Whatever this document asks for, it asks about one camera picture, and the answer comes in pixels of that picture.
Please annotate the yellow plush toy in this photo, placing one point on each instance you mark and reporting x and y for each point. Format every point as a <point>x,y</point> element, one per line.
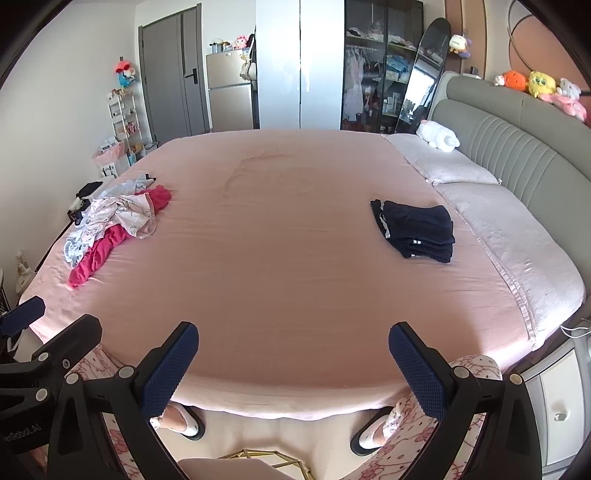
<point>541,83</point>

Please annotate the white cat plush toy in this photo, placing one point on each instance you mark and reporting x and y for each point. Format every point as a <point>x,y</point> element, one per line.
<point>570,87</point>

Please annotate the cream hanging bag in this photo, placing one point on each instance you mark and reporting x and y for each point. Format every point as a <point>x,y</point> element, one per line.
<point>249,69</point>

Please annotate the red and blue plush toy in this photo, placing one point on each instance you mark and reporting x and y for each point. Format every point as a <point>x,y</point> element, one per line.
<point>124,74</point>

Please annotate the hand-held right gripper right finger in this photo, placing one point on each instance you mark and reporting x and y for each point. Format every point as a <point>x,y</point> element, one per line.
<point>413,369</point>

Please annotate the pink gift bag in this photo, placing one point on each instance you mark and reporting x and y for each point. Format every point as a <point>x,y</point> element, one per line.
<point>108,154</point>

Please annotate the pale pink pillow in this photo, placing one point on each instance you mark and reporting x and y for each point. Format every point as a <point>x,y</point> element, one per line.
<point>455,168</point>

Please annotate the black glass door wardrobe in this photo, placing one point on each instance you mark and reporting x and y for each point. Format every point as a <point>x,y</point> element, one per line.
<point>378,64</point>

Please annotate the person's left leg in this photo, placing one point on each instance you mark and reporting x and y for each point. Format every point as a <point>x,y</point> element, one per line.
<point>121,441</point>

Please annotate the silver fridge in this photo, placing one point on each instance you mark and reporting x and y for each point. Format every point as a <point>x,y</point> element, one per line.
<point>231,92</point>

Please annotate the orange plush toy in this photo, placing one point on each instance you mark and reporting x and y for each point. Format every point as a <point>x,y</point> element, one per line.
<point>515,81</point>

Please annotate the tiny white plush toy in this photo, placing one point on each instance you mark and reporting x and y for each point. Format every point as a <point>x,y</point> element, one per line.
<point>498,80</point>

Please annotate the white wardrobe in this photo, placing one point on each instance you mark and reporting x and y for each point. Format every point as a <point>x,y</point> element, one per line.
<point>300,64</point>

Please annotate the bed with pink sheet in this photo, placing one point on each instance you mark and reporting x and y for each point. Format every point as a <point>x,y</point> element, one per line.
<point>277,258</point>

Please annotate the person's leg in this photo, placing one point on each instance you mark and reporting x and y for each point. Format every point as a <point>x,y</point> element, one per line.
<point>475,367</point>
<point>121,441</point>

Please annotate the pale pink waffle blanket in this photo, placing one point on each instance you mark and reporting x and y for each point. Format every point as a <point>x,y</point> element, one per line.
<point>512,244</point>

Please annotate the white slipper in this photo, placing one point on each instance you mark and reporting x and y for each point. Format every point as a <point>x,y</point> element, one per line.
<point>369,436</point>
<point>184,422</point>

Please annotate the white and grey nightstand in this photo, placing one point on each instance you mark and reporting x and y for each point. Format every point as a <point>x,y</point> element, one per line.
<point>558,392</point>

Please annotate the grey padded headboard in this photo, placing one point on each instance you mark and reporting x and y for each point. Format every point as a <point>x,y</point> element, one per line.
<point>512,147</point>

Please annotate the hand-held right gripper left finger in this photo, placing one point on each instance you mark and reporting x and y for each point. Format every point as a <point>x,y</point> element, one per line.
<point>168,374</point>

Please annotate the small pink plush toy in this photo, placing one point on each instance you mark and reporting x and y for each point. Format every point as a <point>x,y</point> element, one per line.
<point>240,42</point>

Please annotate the white stool with gold frame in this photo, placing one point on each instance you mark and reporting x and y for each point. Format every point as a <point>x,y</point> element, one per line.
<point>217,468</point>

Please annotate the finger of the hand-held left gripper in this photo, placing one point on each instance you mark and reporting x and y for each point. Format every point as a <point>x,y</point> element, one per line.
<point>18,318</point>
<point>69,341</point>

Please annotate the white paper bag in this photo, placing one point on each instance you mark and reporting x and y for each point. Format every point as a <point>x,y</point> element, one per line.
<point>107,171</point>

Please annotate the white and purple plush toy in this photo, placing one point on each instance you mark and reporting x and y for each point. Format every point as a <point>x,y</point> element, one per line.
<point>459,45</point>

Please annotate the magenta garment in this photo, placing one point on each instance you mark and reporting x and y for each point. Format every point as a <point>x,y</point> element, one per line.
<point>97,256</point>

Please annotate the person's right leg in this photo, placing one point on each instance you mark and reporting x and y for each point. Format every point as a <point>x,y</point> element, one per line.
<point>475,367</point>

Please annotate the dark oval standing mirror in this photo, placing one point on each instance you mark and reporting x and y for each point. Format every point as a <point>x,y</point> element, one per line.
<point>427,69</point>

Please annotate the grey door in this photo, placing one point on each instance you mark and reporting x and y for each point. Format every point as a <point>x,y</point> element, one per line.
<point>173,83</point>

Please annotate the light blue garment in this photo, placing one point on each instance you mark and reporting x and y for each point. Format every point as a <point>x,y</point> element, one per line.
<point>76,244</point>

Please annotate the navy folded shorts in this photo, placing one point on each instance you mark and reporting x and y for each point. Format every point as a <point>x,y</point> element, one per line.
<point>418,228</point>

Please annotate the cartoon print pyjama pants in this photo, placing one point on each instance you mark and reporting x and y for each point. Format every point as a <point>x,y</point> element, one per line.
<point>129,214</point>

